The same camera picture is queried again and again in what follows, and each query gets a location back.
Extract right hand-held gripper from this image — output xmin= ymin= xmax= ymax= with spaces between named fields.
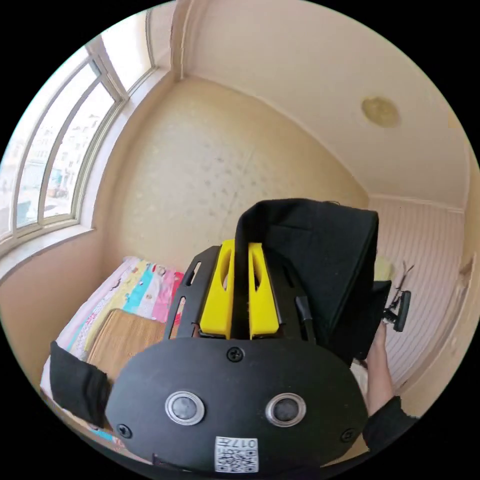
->
xmin=371 ymin=280 xmax=393 ymax=324

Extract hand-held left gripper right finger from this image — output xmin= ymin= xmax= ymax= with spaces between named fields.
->
xmin=247 ymin=242 xmax=281 ymax=340

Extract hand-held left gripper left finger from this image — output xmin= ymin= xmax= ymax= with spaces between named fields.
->
xmin=199 ymin=239 xmax=236 ymax=340

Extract black pants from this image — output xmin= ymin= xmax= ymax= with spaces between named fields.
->
xmin=49 ymin=198 xmax=380 ymax=429

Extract person's right forearm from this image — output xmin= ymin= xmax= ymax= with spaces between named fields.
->
xmin=361 ymin=359 xmax=419 ymax=453

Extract person's right hand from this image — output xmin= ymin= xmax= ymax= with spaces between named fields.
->
xmin=365 ymin=321 xmax=389 ymax=367

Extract bed with mat and printed sheet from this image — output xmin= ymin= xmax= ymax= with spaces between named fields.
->
xmin=38 ymin=256 xmax=197 ymax=457

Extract round ceiling lamp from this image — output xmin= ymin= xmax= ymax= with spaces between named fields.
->
xmin=361 ymin=96 xmax=400 ymax=129

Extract window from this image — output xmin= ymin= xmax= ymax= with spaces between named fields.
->
xmin=0 ymin=7 xmax=158 ymax=260

